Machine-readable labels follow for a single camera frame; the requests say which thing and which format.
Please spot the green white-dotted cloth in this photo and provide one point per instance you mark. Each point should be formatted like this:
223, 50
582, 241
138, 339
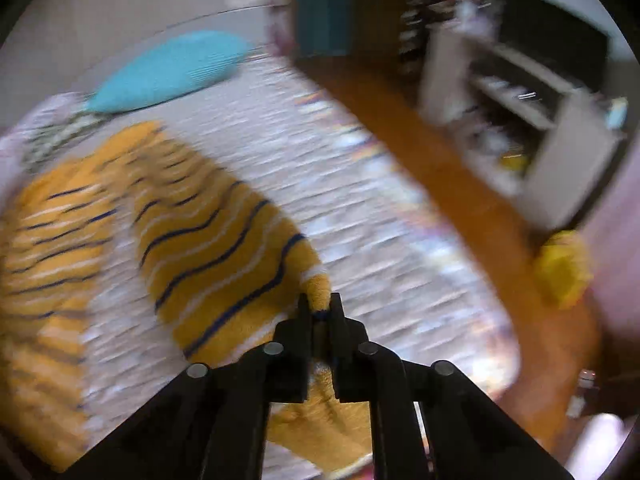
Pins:
55, 137

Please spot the white shelf unit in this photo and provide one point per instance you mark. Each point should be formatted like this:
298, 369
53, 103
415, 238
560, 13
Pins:
555, 170

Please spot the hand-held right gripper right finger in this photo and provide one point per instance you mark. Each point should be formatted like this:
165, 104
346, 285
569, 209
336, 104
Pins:
350, 360

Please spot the small clear bottle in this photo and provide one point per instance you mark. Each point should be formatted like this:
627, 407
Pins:
582, 392

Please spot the dark cluttered rack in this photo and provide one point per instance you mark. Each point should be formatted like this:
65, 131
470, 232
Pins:
415, 25

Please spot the teal pillow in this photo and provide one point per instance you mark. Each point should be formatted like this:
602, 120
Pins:
170, 70

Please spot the yellow cloth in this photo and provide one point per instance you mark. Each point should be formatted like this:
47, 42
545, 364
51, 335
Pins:
562, 270

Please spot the teal door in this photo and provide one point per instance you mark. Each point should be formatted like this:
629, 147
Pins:
325, 10

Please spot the beige patterned bed blanket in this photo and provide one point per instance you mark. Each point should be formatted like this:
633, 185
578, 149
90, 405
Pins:
375, 240

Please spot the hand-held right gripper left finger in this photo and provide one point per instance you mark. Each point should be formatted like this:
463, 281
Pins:
292, 360

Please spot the pink floral quilt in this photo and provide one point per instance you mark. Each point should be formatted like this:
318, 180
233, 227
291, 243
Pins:
12, 155

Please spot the dark screen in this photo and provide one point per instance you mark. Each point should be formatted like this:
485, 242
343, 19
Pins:
550, 35

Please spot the yellow striped sweater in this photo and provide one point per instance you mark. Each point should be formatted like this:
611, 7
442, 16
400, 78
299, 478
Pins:
215, 240

